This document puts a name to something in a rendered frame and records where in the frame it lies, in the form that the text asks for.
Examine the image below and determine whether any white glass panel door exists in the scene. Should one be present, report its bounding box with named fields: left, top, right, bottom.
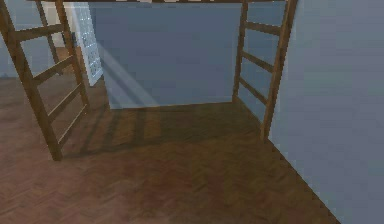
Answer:
left=71, top=2, right=104, bottom=87

